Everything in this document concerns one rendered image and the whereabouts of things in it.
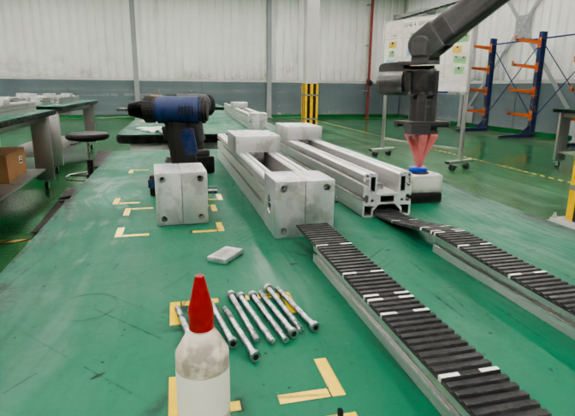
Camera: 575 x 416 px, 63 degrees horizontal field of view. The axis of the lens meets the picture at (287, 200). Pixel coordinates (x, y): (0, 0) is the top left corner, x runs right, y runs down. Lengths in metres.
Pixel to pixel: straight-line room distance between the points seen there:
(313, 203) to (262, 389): 0.41
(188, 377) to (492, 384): 0.22
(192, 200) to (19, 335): 0.40
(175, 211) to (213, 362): 0.54
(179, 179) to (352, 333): 0.46
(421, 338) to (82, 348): 0.31
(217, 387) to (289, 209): 0.46
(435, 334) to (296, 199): 0.38
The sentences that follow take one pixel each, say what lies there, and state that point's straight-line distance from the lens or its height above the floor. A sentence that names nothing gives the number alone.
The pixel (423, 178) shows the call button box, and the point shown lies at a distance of 1.04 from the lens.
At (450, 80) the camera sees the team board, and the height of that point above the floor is 1.12.
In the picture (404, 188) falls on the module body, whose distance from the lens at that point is 0.93.
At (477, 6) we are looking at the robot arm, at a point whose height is 1.17.
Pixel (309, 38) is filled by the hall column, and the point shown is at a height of 2.09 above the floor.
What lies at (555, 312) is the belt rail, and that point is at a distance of 0.58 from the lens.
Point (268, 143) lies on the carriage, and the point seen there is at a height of 0.89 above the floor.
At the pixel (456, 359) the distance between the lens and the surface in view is 0.41.
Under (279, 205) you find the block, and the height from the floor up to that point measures 0.84.
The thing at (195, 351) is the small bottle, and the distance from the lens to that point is 0.33.
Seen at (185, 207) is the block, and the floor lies 0.81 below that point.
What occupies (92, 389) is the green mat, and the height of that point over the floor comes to 0.78.
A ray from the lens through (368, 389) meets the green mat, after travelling 0.42.
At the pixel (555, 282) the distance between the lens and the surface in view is 0.60.
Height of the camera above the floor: 1.02
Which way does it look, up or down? 14 degrees down
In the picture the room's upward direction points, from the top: 1 degrees clockwise
